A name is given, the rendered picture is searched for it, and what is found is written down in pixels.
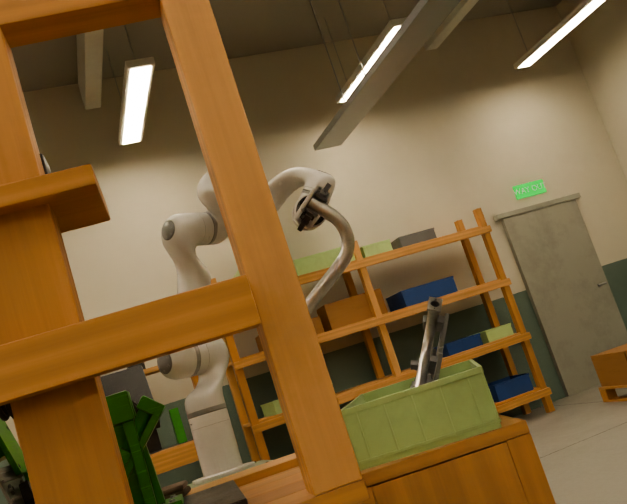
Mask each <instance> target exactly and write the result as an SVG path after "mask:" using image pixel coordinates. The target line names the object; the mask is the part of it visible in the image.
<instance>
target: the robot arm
mask: <svg viewBox="0 0 627 504"><path fill-rule="evenodd" d="M268 185H269V188H270V191H271V194H272V198H273V201H274V204H275V207H276V210H277V211H278V210H279V209H280V208H281V206H282V205H283V203H284V202H285V201H286V200H287V198H288V197H289V196H290V195H291V194H292V193H293V192H294V191H295V190H297V189H298V188H300V187H303V186H304V188H303V190H302V192H301V195H300V197H299V199H298V201H297V202H296V204H295V206H294V208H293V210H292V220H293V222H294V224H295V225H296V226H297V227H298V228H297V230H299V231H300V232H301V231H302V230H305V231H310V230H313V229H315V228H317V227H318V226H320V225H321V224H322V223H323V222H324V221H325V220H326V219H325V218H323V217H322V216H320V215H318V213H316V212H315V211H313V210H312V209H310V208H309V207H306V208H305V210H304V211H303V212H302V211H301V210H300V207H301V206H302V204H303V203H304V201H305V200H306V198H307V197H308V195H309V194H310V192H311V191H312V189H313V188H315V189H316V193H315V197H317V198H318V199H320V200H321V201H323V202H324V203H326V204H327V205H328V204H329V201H330V199H331V196H332V194H333V191H334V188H335V179H334V177H333V176H332V175H331V174H328V173H326V172H323V171H321V170H316V169H312V168H306V167H294V168H290V169H287V170H285V171H283V172H281V173H279V174H278V175H277V176H275V177H274V178H273V179H271V180H270V181H269V182H268ZM197 196H198V198H199V200H200V201H201V203H202V204H203V205H204V206H205V207H206V208H207V210H206V211H205V212H195V213H178V214H174V215H172V216H170V217H169V218H167V219H166V220H165V222H164V224H163V226H162V229H161V240H162V244H163V246H164V248H165V250H166V251H167V253H168V254H169V256H170V257H171V259H172V260H173V262H174V264H175V267H176V271H177V294H179V293H183V292H186V291H190V290H193V289H196V288H200V287H203V286H207V285H210V284H211V276H210V272H209V270H208V269H207V267H206V266H205V265H204V264H203V263H202V262H201V261H200V260H199V258H198V257H197V255H196V246H203V245H215V244H219V243H221V242H223V241H224V240H225V239H226V238H227V237H228V234H227V231H226V228H225V225H224V221H223V218H222V215H221V212H220V208H219V205H218V202H217V199H216V195H215V192H214V189H213V186H212V182H211V179H210V176H209V173H208V172H207V173H206V174H205V175H204V176H203V177H202V179H201V180H200V182H199V184H198V187H197ZM228 363H229V351H228V348H227V346H226V344H225V342H224V341H223V339H222V338H221V339H218V340H215V341H211V342H208V343H205V344H201V345H198V346H195V347H192V348H188V349H185V350H182V351H179V352H175V353H172V354H169V355H165V356H162V357H159V358H157V365H158V368H159V370H160V372H161V373H162V374H163V375H164V376H165V377H167V378H169V379H174V380H178V379H184V378H188V377H192V376H197V375H198V383H197V386H196V388H195V389H194V390H193V391H192V392H191V393H190V394H189V395H188V396H187V397H186V399H185V410H186V414H187V418H188V422H189V425H190V429H191V433H192V436H193V440H194V444H195V447H196V451H197V455H198V458H199V462H200V466H201V469H202V473H203V477H201V478H199V479H196V480H194V481H192V482H193V485H198V484H201V483H205V482H209V481H212V480H215V479H218V478H221V477H224V476H227V475H230V474H233V473H236V472H239V471H242V470H244V469H247V468H249V467H252V466H254V465H255V462H254V461H252V462H247V463H244V464H243V463H242V459H241V456H240V452H239V449H238V445H237V442H236V438H235V435H234V431H233V428H232V424H231V421H230V417H229V414H228V410H227V407H226V403H225V400H224V396H223V389H222V387H223V380H224V376H225V373H226V370H227V367H228Z"/></svg>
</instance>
